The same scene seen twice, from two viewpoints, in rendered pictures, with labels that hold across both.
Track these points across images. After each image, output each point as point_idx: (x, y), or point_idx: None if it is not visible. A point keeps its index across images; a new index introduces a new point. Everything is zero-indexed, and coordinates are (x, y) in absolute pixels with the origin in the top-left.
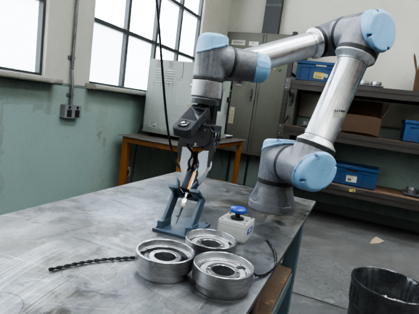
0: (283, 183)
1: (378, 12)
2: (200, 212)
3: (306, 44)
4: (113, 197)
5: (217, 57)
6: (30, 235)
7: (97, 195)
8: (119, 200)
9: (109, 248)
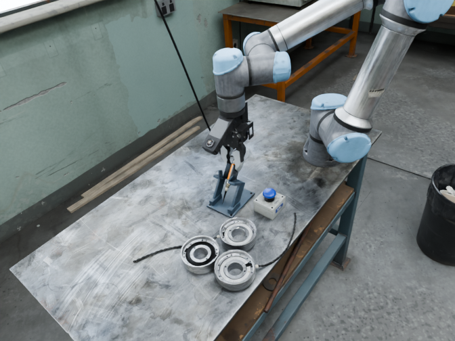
0: None
1: None
2: (240, 193)
3: (348, 5)
4: (187, 157)
5: (231, 78)
6: (126, 222)
7: (175, 157)
8: (191, 162)
9: (172, 233)
